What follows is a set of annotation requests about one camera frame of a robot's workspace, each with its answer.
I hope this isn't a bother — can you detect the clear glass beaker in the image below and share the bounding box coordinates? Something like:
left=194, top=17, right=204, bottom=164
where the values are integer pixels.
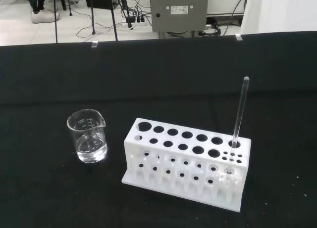
left=66, top=108, right=108, bottom=164

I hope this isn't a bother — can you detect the white power strip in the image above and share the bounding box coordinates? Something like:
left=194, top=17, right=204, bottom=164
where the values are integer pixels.
left=121, top=19, right=148, bottom=29

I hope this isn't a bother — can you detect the black tripod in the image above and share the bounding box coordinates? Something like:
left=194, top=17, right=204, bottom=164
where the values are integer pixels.
left=51, top=0, right=119, bottom=44

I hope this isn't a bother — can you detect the white fabric screen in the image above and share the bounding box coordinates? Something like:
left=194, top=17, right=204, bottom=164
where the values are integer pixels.
left=239, top=0, right=317, bottom=36

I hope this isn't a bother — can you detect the clear glass rod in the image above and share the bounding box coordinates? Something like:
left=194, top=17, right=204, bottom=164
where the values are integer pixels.
left=225, top=76, right=250, bottom=176

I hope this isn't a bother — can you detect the black equipment box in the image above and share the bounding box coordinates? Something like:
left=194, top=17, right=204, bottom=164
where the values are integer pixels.
left=84, top=0, right=122, bottom=10

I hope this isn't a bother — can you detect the black table cloth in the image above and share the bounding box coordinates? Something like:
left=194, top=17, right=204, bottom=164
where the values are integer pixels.
left=0, top=30, right=317, bottom=228

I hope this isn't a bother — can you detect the black cable bundle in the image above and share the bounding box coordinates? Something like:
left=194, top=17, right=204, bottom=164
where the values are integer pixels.
left=198, top=0, right=250, bottom=37

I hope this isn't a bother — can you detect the white floor cable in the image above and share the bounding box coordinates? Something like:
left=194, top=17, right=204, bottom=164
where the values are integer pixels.
left=76, top=14, right=124, bottom=39

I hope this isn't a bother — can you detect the person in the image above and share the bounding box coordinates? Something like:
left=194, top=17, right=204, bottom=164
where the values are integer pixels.
left=26, top=0, right=60, bottom=24

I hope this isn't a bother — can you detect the grey metal control cabinet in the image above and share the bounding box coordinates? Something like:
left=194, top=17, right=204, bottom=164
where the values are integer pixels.
left=150, top=0, right=209, bottom=33

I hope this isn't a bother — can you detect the white test tube rack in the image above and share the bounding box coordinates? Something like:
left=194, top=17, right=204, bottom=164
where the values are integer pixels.
left=121, top=117, right=252, bottom=212

